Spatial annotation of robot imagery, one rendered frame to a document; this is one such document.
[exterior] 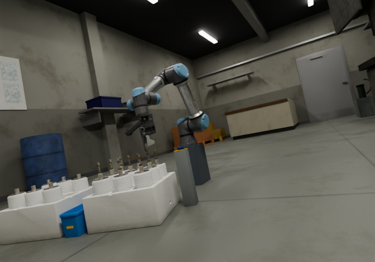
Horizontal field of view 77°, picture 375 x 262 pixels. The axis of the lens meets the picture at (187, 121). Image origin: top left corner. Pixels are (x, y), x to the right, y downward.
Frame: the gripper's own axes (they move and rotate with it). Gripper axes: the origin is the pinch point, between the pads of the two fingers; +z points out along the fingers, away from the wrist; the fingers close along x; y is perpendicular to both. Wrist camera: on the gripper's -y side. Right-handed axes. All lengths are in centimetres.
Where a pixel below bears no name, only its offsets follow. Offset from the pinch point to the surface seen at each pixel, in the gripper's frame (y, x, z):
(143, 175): -4.8, -15.0, 11.3
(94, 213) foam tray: -31.1, -4.7, 25.0
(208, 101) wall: 356, 739, -122
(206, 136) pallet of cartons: 236, 531, 9
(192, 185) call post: 20.6, -6.3, 24.3
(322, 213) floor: 53, -60, 35
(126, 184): -13.6, -8.9, 14.6
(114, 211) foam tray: -21.2, -10.1, 25.6
